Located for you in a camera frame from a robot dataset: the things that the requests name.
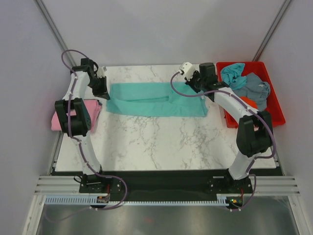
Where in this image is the grey t shirt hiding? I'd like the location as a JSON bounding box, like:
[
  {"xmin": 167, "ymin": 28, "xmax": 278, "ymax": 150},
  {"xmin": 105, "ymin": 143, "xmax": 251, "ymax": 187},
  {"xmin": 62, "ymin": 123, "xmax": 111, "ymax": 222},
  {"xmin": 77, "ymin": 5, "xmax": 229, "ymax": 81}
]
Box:
[{"xmin": 234, "ymin": 73, "xmax": 271, "ymax": 111}]

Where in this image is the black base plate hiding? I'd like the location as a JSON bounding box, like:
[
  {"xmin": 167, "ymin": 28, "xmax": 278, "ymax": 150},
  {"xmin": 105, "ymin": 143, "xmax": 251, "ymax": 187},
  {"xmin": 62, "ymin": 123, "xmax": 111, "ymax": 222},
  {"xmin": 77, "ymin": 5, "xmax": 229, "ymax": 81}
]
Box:
[{"xmin": 79, "ymin": 169, "xmax": 252, "ymax": 196}]

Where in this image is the left white cable duct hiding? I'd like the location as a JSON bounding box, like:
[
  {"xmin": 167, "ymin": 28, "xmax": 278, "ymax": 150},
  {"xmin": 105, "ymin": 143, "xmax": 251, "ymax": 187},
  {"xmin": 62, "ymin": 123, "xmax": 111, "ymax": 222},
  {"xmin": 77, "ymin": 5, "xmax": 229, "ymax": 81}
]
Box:
[{"xmin": 45, "ymin": 194, "xmax": 110, "ymax": 205}]

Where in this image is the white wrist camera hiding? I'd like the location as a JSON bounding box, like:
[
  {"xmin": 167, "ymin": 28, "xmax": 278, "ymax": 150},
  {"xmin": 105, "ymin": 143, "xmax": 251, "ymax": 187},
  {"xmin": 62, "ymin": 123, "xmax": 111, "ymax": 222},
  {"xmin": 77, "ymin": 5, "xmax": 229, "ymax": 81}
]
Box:
[
  {"xmin": 96, "ymin": 66, "xmax": 107, "ymax": 78},
  {"xmin": 179, "ymin": 62, "xmax": 196, "ymax": 81}
]

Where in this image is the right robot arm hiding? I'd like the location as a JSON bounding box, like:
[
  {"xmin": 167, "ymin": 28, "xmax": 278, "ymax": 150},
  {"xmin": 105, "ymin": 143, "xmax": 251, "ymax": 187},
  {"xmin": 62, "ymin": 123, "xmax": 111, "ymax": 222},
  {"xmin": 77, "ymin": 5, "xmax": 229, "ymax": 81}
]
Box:
[{"xmin": 179, "ymin": 62, "xmax": 276, "ymax": 193}]

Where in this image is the teal t shirt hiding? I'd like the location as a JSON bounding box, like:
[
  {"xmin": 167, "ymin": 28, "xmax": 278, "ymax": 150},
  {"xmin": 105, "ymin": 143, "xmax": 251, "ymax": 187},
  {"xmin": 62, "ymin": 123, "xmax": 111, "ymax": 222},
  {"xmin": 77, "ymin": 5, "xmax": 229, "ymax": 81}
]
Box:
[{"xmin": 106, "ymin": 82, "xmax": 208, "ymax": 117}]

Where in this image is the pink folded t shirt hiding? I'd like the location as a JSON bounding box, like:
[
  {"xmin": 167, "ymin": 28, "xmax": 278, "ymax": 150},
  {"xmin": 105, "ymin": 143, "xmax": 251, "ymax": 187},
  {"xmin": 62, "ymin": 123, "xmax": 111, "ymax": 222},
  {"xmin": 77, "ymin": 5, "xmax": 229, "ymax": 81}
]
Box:
[{"xmin": 51, "ymin": 99, "xmax": 102, "ymax": 133}]

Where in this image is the left corner metal post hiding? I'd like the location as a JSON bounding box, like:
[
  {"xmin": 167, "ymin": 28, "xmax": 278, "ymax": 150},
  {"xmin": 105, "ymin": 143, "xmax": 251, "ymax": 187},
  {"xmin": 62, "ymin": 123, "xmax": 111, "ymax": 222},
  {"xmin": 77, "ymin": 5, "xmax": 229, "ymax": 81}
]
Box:
[{"xmin": 34, "ymin": 0, "xmax": 76, "ymax": 68}]

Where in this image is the white cable duct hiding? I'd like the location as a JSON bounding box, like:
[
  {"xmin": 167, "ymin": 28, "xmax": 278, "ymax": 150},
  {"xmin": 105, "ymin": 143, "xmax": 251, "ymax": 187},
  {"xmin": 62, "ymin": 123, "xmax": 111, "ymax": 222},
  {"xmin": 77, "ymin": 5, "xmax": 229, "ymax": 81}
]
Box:
[
  {"xmin": 217, "ymin": 194, "xmax": 244, "ymax": 207},
  {"xmin": 45, "ymin": 194, "xmax": 110, "ymax": 205}
]

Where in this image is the corner metal post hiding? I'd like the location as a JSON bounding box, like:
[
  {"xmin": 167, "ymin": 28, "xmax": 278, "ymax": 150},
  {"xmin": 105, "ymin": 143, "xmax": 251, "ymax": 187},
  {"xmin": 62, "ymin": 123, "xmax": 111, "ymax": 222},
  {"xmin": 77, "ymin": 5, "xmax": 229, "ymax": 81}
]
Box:
[
  {"xmin": 34, "ymin": 0, "xmax": 76, "ymax": 68},
  {"xmin": 252, "ymin": 0, "xmax": 293, "ymax": 62}
]

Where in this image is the orange t shirt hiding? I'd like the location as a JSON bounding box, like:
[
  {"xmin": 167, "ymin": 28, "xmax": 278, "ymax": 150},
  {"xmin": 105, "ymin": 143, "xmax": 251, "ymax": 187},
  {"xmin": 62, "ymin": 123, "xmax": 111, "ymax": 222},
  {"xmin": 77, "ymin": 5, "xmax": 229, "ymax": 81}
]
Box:
[{"xmin": 240, "ymin": 96, "xmax": 258, "ymax": 110}]

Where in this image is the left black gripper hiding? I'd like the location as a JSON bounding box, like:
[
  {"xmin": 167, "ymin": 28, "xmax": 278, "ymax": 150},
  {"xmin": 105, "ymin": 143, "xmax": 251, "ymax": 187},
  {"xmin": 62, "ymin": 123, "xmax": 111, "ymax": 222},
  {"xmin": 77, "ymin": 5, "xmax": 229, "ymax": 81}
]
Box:
[{"xmin": 87, "ymin": 77, "xmax": 110, "ymax": 101}]

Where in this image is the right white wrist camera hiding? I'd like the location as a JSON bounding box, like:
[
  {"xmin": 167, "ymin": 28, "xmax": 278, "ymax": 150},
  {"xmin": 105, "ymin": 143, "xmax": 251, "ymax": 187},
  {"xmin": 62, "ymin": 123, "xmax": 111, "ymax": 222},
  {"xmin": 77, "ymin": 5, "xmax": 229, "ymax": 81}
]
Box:
[{"xmin": 179, "ymin": 62, "xmax": 196, "ymax": 81}]

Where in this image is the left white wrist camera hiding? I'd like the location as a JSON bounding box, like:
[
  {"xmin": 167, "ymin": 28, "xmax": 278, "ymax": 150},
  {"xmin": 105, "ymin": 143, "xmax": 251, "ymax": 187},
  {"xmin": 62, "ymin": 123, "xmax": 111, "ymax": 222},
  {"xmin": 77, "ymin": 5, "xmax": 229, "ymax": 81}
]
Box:
[{"xmin": 96, "ymin": 66, "xmax": 107, "ymax": 78}]

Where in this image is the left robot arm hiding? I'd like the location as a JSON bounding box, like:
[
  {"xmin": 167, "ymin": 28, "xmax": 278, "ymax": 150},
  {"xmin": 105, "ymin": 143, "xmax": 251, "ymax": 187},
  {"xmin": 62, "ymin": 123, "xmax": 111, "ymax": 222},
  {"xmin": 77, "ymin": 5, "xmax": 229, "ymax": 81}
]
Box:
[{"xmin": 54, "ymin": 58, "xmax": 110, "ymax": 192}]

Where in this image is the right white cable duct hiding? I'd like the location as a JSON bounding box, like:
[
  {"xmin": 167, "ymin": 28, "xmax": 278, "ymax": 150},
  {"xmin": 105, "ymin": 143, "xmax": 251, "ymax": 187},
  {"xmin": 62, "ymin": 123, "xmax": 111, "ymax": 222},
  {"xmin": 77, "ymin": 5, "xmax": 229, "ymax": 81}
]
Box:
[{"xmin": 217, "ymin": 194, "xmax": 244, "ymax": 207}]

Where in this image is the right corner metal post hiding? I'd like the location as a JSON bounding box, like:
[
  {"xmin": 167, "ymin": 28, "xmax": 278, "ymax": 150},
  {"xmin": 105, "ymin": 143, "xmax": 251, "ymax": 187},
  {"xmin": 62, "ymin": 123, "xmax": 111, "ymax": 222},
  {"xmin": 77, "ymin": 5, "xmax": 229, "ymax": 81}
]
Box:
[{"xmin": 252, "ymin": 0, "xmax": 293, "ymax": 62}]

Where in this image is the light blue t shirt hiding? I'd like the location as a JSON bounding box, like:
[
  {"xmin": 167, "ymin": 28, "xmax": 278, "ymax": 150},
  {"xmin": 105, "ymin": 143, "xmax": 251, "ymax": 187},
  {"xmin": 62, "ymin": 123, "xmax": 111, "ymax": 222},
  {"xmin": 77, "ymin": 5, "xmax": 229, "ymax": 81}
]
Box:
[{"xmin": 221, "ymin": 63, "xmax": 247, "ymax": 90}]

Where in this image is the aluminium rail frame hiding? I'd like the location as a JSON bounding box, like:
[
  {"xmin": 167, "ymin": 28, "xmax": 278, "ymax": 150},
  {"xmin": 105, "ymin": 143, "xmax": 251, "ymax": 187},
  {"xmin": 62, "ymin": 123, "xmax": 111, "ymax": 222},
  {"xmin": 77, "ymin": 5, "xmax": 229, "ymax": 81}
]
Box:
[{"xmin": 35, "ymin": 176, "xmax": 300, "ymax": 196}]

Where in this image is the red plastic bin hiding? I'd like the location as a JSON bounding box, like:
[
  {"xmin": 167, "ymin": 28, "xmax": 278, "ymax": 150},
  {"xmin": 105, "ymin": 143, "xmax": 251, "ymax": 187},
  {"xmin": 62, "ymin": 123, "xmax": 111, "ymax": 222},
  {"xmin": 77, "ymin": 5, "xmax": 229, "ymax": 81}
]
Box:
[{"xmin": 216, "ymin": 61, "xmax": 286, "ymax": 128}]

